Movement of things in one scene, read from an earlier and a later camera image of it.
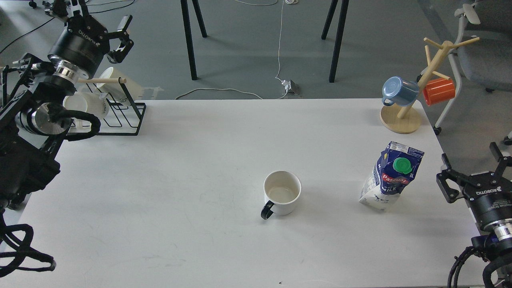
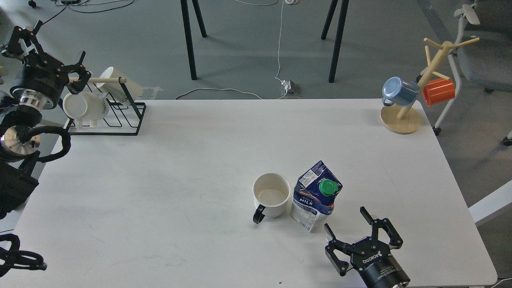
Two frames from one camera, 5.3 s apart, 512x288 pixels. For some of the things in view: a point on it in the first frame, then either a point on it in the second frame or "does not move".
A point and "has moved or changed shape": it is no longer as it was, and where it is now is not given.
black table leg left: x=185 y=8 does not move
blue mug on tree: x=399 y=92 does not move
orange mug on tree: x=437 y=90 does not move
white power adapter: x=287 y=84 does not move
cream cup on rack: x=115 y=90 does not move
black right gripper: x=490 y=194 → x=379 y=268
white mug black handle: x=282 y=190 has moved or changed shape
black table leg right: x=344 y=11 does not move
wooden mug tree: x=407 y=119 does not move
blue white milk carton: x=393 y=170 → x=314 y=196
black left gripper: x=83 y=45 → x=43 y=79
